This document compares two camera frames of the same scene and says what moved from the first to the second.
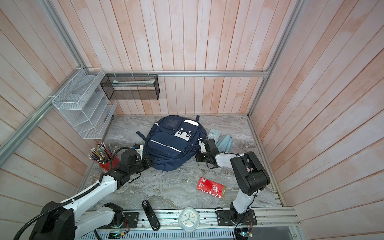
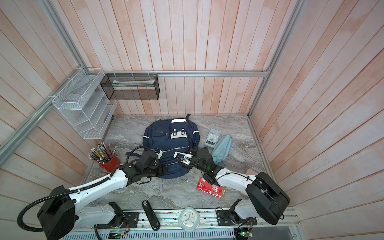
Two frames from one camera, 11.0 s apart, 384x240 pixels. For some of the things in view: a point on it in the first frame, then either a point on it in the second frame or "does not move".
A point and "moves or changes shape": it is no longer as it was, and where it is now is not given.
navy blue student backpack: [171, 142] moves or changes shape
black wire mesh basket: [131, 86] does not move
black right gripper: [199, 155] → [197, 152]
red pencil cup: [115, 163] does not move
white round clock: [189, 219] does not move
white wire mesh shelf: [83, 104] does not move
